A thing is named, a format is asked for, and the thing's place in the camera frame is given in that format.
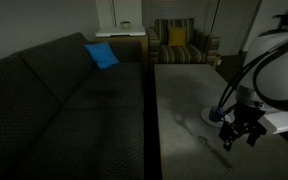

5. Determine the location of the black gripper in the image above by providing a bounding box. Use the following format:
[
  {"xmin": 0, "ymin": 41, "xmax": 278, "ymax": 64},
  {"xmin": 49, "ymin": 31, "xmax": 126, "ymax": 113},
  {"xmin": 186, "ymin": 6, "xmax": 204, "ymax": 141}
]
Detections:
[{"xmin": 218, "ymin": 101, "xmax": 268, "ymax": 153}]

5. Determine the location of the dark cup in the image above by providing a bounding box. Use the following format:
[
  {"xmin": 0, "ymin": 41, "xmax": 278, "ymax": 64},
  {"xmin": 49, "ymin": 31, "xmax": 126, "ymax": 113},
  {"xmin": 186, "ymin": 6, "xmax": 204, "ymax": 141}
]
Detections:
[{"xmin": 208, "ymin": 105, "xmax": 223, "ymax": 123}]

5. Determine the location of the white round plate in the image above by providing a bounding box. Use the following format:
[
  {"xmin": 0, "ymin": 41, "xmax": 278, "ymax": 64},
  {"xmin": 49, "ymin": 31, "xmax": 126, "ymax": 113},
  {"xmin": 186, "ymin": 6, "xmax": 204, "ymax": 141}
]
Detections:
[{"xmin": 200, "ymin": 106, "xmax": 233, "ymax": 128}]

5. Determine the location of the white flat box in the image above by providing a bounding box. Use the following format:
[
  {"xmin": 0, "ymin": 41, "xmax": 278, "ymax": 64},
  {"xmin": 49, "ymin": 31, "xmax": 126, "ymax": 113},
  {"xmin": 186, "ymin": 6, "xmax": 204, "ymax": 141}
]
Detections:
[{"xmin": 258, "ymin": 111, "xmax": 288, "ymax": 135}]

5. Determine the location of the striped armchair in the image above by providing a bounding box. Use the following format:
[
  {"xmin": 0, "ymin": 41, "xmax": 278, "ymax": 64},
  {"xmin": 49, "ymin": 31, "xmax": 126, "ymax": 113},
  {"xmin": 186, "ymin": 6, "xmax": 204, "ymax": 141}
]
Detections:
[{"xmin": 146, "ymin": 17, "xmax": 222, "ymax": 68}]

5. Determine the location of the white door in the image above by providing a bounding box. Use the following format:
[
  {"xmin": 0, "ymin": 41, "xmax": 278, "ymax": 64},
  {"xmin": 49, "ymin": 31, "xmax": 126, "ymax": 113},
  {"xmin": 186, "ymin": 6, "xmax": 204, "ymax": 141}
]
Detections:
[{"xmin": 212, "ymin": 0, "xmax": 263, "ymax": 57}]

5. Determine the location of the yellow cushion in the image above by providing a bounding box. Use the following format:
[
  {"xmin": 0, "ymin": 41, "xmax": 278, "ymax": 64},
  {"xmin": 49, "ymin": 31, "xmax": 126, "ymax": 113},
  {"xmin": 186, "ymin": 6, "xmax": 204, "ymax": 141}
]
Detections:
[{"xmin": 167, "ymin": 26, "xmax": 188, "ymax": 48}]

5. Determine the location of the wooden side table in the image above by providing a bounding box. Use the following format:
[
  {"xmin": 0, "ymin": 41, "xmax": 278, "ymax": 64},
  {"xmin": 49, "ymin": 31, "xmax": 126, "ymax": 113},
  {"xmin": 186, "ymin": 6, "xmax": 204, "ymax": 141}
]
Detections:
[{"xmin": 95, "ymin": 34, "xmax": 149, "ymax": 68}]

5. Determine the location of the white flat tray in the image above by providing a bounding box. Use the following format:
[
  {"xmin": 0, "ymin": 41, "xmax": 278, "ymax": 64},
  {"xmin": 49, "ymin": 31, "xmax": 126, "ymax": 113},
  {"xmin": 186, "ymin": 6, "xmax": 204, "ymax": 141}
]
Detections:
[{"xmin": 94, "ymin": 26, "xmax": 147, "ymax": 38}]

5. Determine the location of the blue throw pillow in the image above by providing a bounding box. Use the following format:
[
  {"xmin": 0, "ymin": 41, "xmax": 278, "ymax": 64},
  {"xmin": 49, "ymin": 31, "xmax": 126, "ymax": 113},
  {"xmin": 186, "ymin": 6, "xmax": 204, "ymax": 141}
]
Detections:
[{"xmin": 83, "ymin": 40, "xmax": 121, "ymax": 70}]

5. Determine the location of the small white bowl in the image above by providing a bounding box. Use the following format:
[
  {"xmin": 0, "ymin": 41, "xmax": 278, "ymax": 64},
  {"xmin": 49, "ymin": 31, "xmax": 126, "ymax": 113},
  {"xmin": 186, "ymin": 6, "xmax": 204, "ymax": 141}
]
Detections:
[{"xmin": 119, "ymin": 20, "xmax": 132, "ymax": 30}]

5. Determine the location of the dark textured fabric sofa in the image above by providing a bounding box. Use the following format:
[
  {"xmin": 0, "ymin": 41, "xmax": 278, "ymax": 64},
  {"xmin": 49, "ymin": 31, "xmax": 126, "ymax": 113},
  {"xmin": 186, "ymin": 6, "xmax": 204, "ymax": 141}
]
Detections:
[{"xmin": 0, "ymin": 31, "xmax": 145, "ymax": 180}]

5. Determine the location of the thin black cable bundle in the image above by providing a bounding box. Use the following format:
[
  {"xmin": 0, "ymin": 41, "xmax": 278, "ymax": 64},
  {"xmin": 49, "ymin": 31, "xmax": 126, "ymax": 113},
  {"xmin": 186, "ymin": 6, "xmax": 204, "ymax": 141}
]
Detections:
[{"xmin": 217, "ymin": 48, "xmax": 278, "ymax": 116}]

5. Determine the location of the thick black cable hose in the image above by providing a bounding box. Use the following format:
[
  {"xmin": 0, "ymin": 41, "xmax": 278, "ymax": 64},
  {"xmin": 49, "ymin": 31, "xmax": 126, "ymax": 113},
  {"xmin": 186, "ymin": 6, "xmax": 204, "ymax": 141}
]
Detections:
[{"xmin": 252, "ymin": 29, "xmax": 288, "ymax": 113}]

